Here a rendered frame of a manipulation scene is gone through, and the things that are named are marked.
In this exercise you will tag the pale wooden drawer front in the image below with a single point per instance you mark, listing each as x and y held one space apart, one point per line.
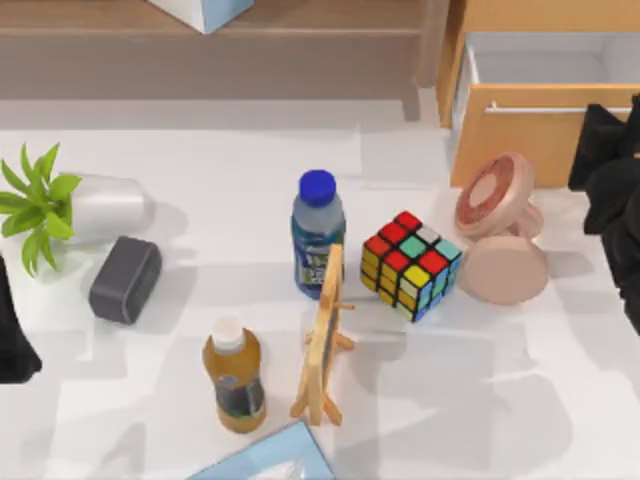
525 145

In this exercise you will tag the grey drawer inside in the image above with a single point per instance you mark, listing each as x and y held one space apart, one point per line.
540 57

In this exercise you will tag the pink table fan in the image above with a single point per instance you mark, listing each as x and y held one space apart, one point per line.
500 240

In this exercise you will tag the wooden cupboard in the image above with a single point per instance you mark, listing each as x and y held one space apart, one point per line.
500 15

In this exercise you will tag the multicoloured puzzle cube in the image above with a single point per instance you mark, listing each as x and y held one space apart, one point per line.
410 265

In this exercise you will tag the blue bottle with blue cap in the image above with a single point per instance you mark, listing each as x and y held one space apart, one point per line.
315 235

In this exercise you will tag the wooden open shelf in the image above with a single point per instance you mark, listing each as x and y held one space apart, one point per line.
300 60

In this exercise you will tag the wooden framed blackboard on stand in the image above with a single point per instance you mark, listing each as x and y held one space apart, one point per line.
320 345

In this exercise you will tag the white and light blue box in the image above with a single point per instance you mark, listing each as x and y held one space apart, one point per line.
205 12

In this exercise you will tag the amber bottle with white cap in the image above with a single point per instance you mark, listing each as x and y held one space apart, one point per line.
235 380

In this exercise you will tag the light blue tissue box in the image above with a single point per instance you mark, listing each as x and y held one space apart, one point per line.
280 457

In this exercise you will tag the dark grey rounded speaker box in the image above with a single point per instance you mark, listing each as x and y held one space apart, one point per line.
125 280

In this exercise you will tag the green plant in white pot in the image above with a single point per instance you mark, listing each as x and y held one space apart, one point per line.
100 207

